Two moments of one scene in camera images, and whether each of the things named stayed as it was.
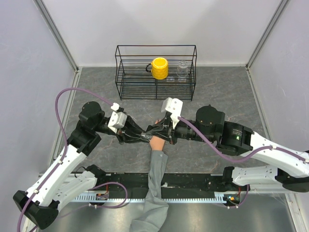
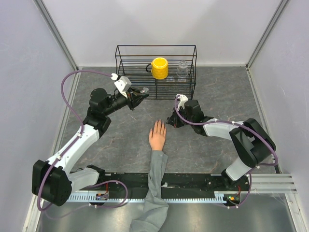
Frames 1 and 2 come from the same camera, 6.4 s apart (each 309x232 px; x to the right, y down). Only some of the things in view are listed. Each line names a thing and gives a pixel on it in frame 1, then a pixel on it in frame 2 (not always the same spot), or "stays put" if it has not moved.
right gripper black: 169,133 to 174,121
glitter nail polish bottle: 146,136 to 145,90
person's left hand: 156,143 stays put
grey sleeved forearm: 155,206 stays put
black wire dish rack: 156,71 stays put
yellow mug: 160,68 stays put
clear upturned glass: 182,70 stays put
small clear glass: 170,79 stays put
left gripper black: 127,134 to 133,100
